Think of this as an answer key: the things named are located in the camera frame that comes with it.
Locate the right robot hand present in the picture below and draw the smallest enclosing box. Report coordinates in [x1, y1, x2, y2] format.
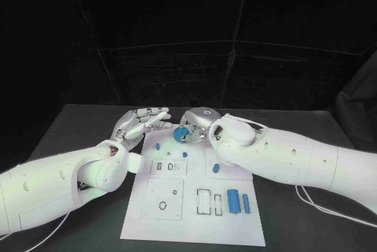
[178, 107, 223, 144]

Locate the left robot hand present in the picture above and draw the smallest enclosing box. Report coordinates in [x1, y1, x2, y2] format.
[110, 107, 173, 152]

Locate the blue gear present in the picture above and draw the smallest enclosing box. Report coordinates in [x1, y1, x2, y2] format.
[173, 127, 191, 144]

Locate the white task board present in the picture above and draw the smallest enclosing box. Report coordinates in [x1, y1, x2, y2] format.
[120, 124, 266, 247]

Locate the thick blue cylinder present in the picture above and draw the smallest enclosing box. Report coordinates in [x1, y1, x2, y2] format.
[227, 189, 241, 214]

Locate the thin blue cylinder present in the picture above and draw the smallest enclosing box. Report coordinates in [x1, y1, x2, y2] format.
[241, 194, 251, 214]

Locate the white cable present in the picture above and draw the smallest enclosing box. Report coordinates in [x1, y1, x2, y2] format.
[0, 212, 71, 252]
[224, 113, 270, 133]
[302, 186, 377, 224]
[295, 185, 377, 229]

